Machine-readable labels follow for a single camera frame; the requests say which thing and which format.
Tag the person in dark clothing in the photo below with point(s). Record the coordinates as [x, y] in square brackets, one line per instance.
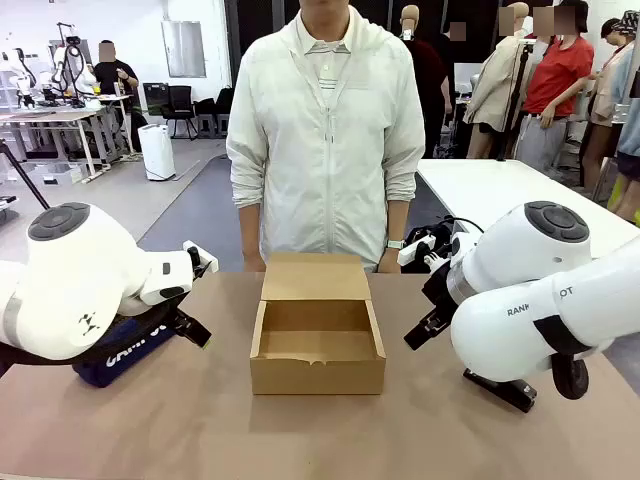
[432, 85]

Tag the white workbench with metal legs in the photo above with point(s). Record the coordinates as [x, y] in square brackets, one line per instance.
[60, 117]

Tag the person's left hand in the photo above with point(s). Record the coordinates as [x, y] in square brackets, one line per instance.
[390, 261]

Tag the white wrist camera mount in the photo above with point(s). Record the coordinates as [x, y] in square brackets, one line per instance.
[202, 255]
[415, 251]

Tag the white air purifier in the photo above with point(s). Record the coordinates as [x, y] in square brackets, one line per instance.
[157, 152]

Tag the white wrist watch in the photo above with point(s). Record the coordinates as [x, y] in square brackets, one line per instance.
[395, 244]

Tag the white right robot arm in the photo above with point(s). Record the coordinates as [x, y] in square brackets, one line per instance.
[525, 320]

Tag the person with patterned hat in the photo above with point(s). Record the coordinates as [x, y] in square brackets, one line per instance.
[607, 100]

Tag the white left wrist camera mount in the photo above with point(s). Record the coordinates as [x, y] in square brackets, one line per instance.
[202, 255]

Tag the person's right hand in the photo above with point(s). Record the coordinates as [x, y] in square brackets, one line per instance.
[254, 266]

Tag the person in white jacket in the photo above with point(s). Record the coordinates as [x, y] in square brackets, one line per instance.
[325, 150]

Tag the small white background robot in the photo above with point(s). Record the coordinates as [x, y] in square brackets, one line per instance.
[20, 80]

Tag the mannequin in beige coat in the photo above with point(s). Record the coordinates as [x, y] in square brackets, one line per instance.
[495, 85]

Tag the tan mannequin head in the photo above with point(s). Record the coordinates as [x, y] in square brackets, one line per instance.
[410, 20]

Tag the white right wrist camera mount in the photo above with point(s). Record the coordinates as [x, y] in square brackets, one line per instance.
[415, 251]

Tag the large white table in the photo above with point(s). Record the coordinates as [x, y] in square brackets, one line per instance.
[500, 190]

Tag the person's left forearm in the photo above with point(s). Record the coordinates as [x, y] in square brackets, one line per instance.
[395, 220]

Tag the person in light blue top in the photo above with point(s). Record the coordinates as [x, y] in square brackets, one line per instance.
[629, 115]

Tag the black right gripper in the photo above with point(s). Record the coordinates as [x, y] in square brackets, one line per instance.
[440, 290]

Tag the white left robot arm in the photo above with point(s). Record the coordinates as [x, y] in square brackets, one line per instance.
[75, 280]

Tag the person in red t-shirt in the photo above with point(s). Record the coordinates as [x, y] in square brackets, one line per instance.
[557, 80]

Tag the black elongated device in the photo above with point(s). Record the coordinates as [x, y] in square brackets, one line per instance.
[500, 390]

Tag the person in black t-shirt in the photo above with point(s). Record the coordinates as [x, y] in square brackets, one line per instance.
[114, 75]

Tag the brown cardboard box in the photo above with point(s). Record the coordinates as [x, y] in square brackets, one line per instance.
[320, 370]

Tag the navy blue pouch white lettering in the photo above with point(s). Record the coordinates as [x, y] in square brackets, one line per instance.
[130, 350]

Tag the black tripod leg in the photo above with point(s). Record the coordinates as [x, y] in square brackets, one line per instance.
[25, 175]

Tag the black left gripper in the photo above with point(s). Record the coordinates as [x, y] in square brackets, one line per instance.
[160, 314]

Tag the grey wall panel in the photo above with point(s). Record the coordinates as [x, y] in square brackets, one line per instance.
[183, 49]

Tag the person's right forearm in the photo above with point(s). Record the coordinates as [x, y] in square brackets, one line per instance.
[250, 230]

